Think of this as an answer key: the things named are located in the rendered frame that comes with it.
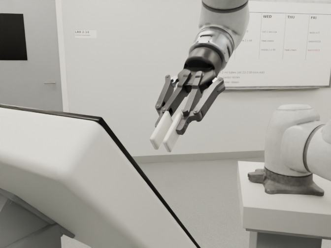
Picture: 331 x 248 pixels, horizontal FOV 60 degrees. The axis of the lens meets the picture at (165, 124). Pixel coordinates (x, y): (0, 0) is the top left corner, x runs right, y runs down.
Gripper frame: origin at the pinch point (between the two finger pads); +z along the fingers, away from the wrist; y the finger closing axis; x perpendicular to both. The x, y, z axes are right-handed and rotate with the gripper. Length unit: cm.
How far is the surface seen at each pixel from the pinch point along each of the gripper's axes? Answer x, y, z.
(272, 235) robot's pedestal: 62, 13, -9
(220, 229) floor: 183, -38, -44
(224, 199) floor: 216, -53, -83
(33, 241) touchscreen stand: -7.5, -5.1, 25.4
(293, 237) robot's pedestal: 63, 19, -11
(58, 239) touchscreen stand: -3.9, -5.0, 23.8
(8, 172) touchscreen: -22.6, 3.7, 22.3
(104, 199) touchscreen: -21.1, 12.3, 21.3
